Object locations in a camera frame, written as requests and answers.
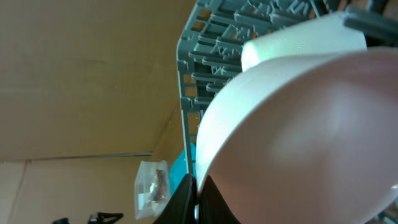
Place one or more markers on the white saucer bowl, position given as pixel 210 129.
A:
pixel 325 35

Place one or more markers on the teal plastic tray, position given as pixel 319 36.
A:
pixel 179 168

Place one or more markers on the grey dishwasher rack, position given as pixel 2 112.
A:
pixel 210 46

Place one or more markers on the clear plastic bin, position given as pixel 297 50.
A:
pixel 144 187

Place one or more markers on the small white plate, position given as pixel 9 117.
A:
pixel 304 139

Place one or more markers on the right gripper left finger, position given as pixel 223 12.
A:
pixel 181 207

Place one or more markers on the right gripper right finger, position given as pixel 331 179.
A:
pixel 212 207

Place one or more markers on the red snack wrapper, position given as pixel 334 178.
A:
pixel 159 185

